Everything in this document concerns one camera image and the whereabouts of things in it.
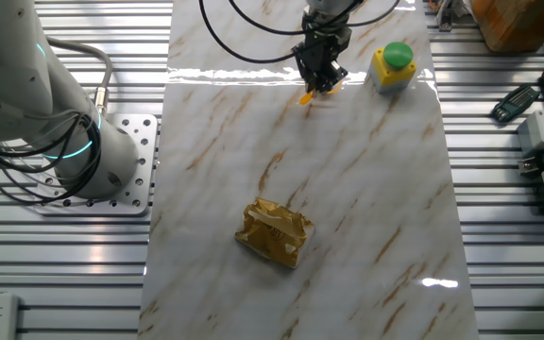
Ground base cable bundle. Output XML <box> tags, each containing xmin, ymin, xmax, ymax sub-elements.
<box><xmin>0</xmin><ymin>112</ymin><xmax>103</xmax><ymax>207</ymax></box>

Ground yellow bubble ring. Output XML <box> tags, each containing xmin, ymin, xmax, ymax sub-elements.
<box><xmin>298</xmin><ymin>82</ymin><xmax>345</xmax><ymax>106</ymax></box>

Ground silver clamp orange wires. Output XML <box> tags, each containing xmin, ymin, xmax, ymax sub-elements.
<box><xmin>428</xmin><ymin>0</ymin><xmax>472</xmax><ymax>32</ymax></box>

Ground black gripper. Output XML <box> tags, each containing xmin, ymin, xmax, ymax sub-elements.
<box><xmin>293</xmin><ymin>13</ymin><xmax>353</xmax><ymax>94</ymax></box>

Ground wooden box top right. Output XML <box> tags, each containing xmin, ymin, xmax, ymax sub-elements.
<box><xmin>469</xmin><ymin>0</ymin><xmax>544</xmax><ymax>53</ymax></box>

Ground green bit set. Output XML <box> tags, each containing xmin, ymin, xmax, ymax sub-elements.
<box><xmin>490</xmin><ymin>83</ymin><xmax>541</xmax><ymax>124</ymax></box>

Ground grey metal box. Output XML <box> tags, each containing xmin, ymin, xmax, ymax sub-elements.
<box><xmin>517</xmin><ymin>110</ymin><xmax>544</xmax><ymax>157</ymax></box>

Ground marble pattern mat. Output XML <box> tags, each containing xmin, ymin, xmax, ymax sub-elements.
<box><xmin>137</xmin><ymin>0</ymin><xmax>481</xmax><ymax>340</ymax></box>

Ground green button yellow box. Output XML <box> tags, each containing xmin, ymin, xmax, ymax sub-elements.
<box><xmin>368</xmin><ymin>41</ymin><xmax>418</xmax><ymax>94</ymax></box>

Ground gold foil packet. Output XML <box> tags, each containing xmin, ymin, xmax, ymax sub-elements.
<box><xmin>233</xmin><ymin>196</ymin><xmax>316</xmax><ymax>269</ymax></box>

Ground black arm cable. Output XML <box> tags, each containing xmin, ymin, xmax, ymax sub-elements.
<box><xmin>198</xmin><ymin>0</ymin><xmax>330</xmax><ymax>65</ymax></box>
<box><xmin>227</xmin><ymin>0</ymin><xmax>401</xmax><ymax>38</ymax></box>

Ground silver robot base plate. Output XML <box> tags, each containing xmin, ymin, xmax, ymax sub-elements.
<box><xmin>33</xmin><ymin>112</ymin><xmax>160</xmax><ymax>217</ymax></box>

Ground small silver metal device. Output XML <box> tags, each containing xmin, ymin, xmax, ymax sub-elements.
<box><xmin>517</xmin><ymin>155</ymin><xmax>544</xmax><ymax>179</ymax></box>

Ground thick grey cable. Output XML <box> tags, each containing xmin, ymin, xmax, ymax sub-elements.
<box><xmin>47</xmin><ymin>37</ymin><xmax>114</xmax><ymax>117</ymax></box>

